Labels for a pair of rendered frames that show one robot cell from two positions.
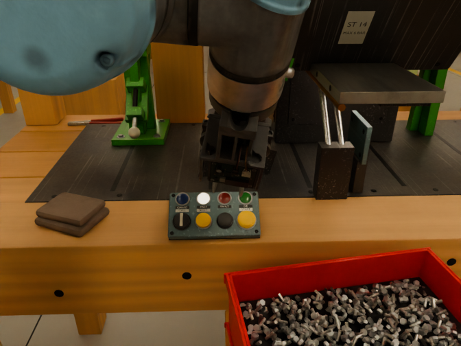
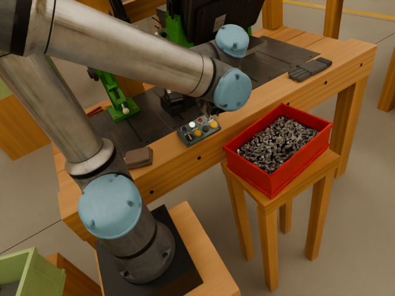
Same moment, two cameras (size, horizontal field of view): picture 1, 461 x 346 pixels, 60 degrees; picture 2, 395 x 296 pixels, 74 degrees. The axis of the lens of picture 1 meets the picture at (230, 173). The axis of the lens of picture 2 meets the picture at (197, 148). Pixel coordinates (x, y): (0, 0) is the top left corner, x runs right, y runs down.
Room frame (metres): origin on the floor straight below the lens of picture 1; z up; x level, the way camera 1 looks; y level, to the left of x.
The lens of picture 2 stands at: (-0.19, 0.28, 1.54)
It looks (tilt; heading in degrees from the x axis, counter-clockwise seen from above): 42 degrees down; 343
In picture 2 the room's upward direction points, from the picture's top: 17 degrees counter-clockwise
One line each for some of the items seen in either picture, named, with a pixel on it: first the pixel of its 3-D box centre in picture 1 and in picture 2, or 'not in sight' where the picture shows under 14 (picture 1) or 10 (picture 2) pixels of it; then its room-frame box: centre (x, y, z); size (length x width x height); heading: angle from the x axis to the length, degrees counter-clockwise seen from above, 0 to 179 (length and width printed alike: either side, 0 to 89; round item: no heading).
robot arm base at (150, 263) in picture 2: not in sight; (138, 242); (0.20, 0.37, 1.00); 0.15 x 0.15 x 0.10
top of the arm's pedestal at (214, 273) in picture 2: not in sight; (160, 271); (0.20, 0.37, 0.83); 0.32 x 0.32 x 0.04; 89
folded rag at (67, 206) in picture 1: (72, 212); (139, 157); (0.58, 0.28, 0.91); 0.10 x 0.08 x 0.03; 68
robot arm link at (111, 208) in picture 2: not in sight; (117, 212); (0.21, 0.37, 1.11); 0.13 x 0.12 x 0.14; 1
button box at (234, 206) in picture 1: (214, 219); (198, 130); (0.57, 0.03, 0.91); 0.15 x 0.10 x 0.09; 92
